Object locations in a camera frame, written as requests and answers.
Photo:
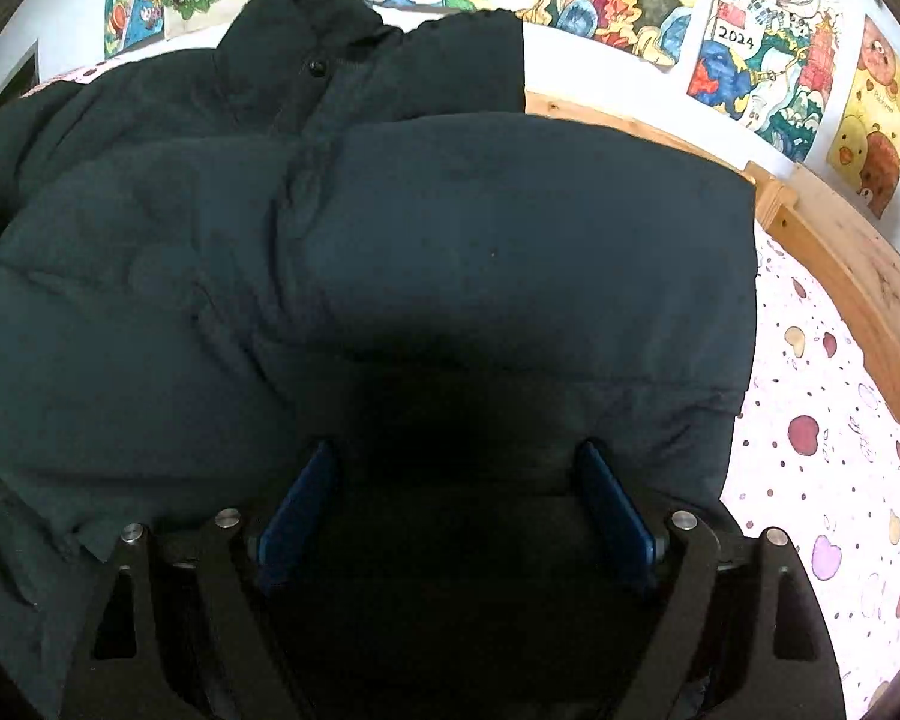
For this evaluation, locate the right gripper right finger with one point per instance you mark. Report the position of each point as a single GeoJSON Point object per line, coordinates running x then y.
{"type": "Point", "coordinates": [672, 556]}

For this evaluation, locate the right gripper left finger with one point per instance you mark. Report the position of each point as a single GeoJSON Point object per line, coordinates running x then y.
{"type": "Point", "coordinates": [248, 563]}

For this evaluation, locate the black padded jacket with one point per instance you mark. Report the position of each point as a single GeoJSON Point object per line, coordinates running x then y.
{"type": "Point", "coordinates": [289, 70]}

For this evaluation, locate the pink apple-print quilt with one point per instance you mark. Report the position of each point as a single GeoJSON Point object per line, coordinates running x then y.
{"type": "Point", "coordinates": [832, 464]}

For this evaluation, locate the yellow bear drawing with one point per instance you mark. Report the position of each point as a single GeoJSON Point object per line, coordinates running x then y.
{"type": "Point", "coordinates": [865, 150]}

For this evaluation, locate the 2024 dragon drawing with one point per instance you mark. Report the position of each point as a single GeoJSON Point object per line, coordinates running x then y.
{"type": "Point", "coordinates": [769, 65]}

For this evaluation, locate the wooden bed frame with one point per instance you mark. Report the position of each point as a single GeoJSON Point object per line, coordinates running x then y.
{"type": "Point", "coordinates": [832, 239]}

